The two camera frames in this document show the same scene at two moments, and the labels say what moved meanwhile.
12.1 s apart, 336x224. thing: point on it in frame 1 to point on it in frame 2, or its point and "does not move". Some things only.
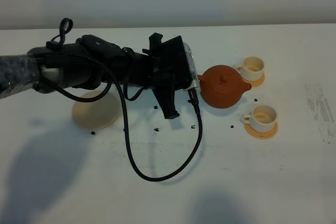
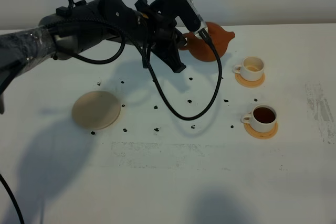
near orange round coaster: x=260 y=135 does not move
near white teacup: x=262 y=118 does not move
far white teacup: x=252 y=68 does not move
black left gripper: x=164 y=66 to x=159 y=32
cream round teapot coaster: x=96 y=115 does not move
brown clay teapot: x=222 y=86 to x=200 y=49
